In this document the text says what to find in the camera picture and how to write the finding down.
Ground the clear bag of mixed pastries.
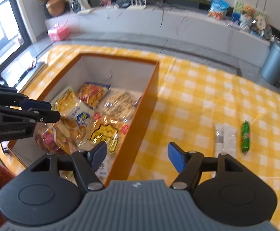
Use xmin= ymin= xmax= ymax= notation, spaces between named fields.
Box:
xmin=35 ymin=117 xmax=88 ymax=156

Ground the white snack packet with text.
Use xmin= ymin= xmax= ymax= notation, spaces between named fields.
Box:
xmin=214 ymin=124 xmax=237 ymax=159

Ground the green sausage stick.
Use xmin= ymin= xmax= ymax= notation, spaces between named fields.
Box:
xmin=240 ymin=121 xmax=250 ymax=153

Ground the yellow banana chips bag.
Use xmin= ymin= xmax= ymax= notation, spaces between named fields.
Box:
xmin=51 ymin=85 xmax=81 ymax=115

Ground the blue white snack bag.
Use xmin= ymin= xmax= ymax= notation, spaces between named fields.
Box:
xmin=66 ymin=101 xmax=95 ymax=138

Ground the orange chips bag in box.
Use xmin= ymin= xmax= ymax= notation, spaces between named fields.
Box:
xmin=77 ymin=82 xmax=111 ymax=108

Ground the orange storage box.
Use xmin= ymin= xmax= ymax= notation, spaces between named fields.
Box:
xmin=7 ymin=53 xmax=159 ymax=184

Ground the yellow label snack bag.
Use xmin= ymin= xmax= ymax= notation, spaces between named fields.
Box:
xmin=89 ymin=114 xmax=130 ymax=153

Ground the pink gift box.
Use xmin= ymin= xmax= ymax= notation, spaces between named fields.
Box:
xmin=48 ymin=23 xmax=70 ymax=42

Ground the clear bag of white puffs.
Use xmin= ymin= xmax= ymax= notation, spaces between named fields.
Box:
xmin=102 ymin=91 xmax=138 ymax=122

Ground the yellow white checkered tablecloth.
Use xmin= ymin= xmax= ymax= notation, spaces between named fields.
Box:
xmin=0 ymin=44 xmax=280 ymax=231

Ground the bronze round vase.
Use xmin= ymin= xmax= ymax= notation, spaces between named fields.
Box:
xmin=46 ymin=0 xmax=65 ymax=17

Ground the grey metal trash can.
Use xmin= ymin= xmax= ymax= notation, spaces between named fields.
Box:
xmin=260 ymin=41 xmax=280 ymax=88

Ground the white wifi router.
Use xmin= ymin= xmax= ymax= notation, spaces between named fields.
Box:
xmin=127 ymin=0 xmax=147 ymax=10

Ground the white marble tv counter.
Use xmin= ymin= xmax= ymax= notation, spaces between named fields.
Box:
xmin=45 ymin=6 xmax=270 ymax=67

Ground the round white sign card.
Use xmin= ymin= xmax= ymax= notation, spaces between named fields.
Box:
xmin=255 ymin=15 xmax=267 ymax=32

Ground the teddy bear in bouquet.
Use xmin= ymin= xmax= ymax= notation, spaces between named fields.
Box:
xmin=239 ymin=4 xmax=256 ymax=31

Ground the blue snack bag on counter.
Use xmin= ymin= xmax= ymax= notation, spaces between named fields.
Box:
xmin=208 ymin=0 xmax=229 ymax=20

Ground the green white poster card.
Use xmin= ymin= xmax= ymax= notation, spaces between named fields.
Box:
xmin=232 ymin=0 xmax=267 ymax=23

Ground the black cable on counter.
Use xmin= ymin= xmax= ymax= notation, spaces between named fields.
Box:
xmin=151 ymin=0 xmax=174 ymax=28

